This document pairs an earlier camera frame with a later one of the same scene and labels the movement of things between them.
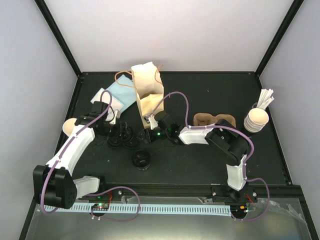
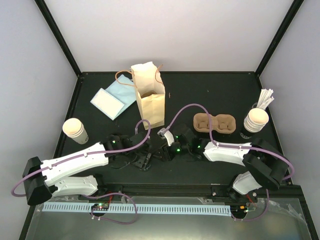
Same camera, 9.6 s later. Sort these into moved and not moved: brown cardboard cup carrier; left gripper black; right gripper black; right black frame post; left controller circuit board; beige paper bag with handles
Moved: left gripper black; right gripper black
Not moved: left controller circuit board; brown cardboard cup carrier; right black frame post; beige paper bag with handles
